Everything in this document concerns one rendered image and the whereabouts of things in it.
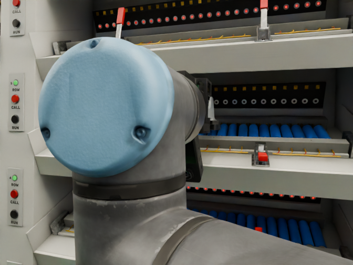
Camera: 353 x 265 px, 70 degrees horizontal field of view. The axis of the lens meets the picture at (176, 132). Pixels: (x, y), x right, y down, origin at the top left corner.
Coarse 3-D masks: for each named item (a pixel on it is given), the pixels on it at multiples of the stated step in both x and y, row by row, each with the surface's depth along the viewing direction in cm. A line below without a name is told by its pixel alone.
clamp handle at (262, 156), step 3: (258, 147) 41; (261, 147) 41; (258, 150) 41; (261, 150) 41; (258, 153) 37; (261, 153) 37; (264, 153) 37; (258, 156) 35; (261, 156) 35; (264, 156) 34; (267, 156) 34; (258, 159) 35; (261, 159) 35; (264, 159) 34; (267, 159) 34
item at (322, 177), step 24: (48, 168) 53; (216, 168) 42; (240, 168) 41; (264, 168) 40; (288, 168) 40; (312, 168) 39; (336, 168) 38; (264, 192) 42; (288, 192) 40; (312, 192) 39; (336, 192) 38
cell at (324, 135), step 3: (315, 126) 50; (318, 126) 49; (321, 126) 49; (315, 129) 49; (318, 129) 48; (321, 129) 47; (324, 129) 47; (315, 132) 48; (318, 132) 47; (321, 132) 46; (324, 132) 46; (318, 135) 46; (321, 135) 45; (324, 135) 45; (327, 135) 45; (324, 138) 44; (327, 138) 44; (330, 138) 44
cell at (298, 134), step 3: (294, 126) 50; (297, 126) 50; (291, 129) 51; (294, 129) 49; (297, 129) 48; (300, 129) 48; (294, 132) 48; (297, 132) 47; (300, 132) 47; (294, 135) 47; (297, 135) 46; (300, 135) 46; (303, 135) 46
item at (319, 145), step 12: (204, 144) 47; (216, 144) 47; (228, 144) 46; (240, 144) 45; (252, 144) 45; (276, 144) 44; (288, 144) 43; (300, 144) 42; (312, 144) 42; (324, 144) 41; (336, 144) 41; (348, 144) 40; (324, 156) 40; (336, 156) 40
